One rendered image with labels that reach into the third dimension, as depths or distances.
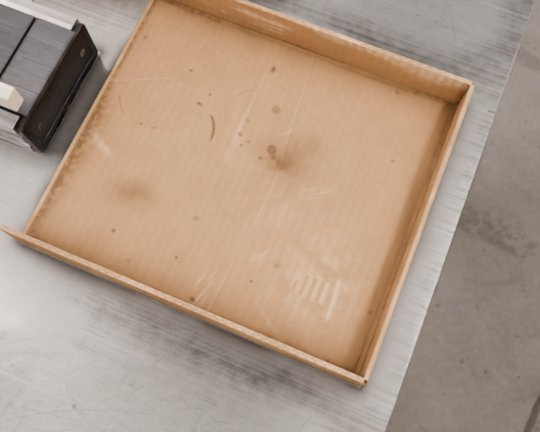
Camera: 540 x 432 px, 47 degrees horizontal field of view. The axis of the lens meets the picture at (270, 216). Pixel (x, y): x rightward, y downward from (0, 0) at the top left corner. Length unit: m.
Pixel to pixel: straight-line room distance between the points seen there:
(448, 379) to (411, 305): 0.87
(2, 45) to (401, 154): 0.34
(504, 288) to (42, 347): 1.09
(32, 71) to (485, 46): 0.40
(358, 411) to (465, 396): 0.89
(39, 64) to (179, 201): 0.16
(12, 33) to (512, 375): 1.15
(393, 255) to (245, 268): 0.12
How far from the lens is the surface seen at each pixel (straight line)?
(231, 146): 0.54
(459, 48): 0.61
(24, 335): 0.54
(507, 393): 1.41
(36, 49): 0.56
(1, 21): 0.59
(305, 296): 0.50
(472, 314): 1.41
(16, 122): 0.54
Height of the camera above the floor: 1.33
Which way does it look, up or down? 73 degrees down
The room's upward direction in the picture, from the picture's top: 1 degrees counter-clockwise
